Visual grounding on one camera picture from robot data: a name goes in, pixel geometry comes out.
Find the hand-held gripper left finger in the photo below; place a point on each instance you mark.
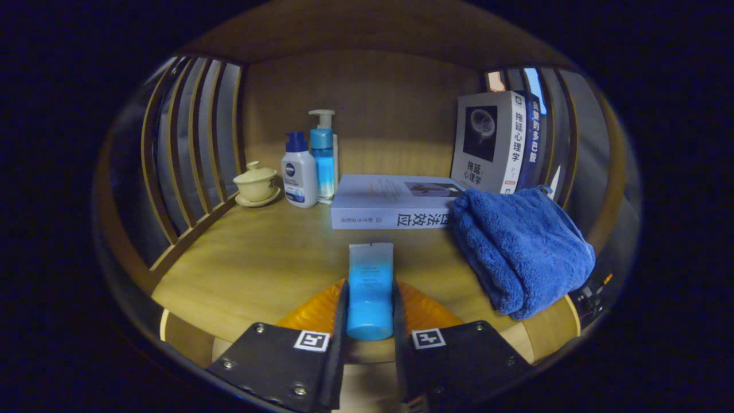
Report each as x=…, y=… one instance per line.
x=339, y=355

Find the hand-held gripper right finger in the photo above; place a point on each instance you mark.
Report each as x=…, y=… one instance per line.
x=401, y=355

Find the light blue tube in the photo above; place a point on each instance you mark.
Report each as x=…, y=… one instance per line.
x=370, y=287

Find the wooden countertop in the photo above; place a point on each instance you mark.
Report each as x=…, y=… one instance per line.
x=264, y=258

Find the wooden cabinet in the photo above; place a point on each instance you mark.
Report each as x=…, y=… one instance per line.
x=367, y=97

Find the grey lying book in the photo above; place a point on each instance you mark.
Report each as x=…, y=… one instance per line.
x=378, y=201

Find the blue folded towel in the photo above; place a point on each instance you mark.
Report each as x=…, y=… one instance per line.
x=516, y=246

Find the white bottle with blue cap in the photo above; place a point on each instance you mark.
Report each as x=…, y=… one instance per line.
x=299, y=178

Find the cream lidded teacup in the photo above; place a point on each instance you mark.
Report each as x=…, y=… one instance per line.
x=255, y=183

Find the blue pump bottle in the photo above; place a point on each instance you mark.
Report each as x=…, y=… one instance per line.
x=324, y=160

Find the black and orange clamp tool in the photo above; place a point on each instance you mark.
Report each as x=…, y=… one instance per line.
x=590, y=295

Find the white upright book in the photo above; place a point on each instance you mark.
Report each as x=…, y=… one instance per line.
x=487, y=143

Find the dark blue upright book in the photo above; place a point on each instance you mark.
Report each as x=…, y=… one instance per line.
x=532, y=143

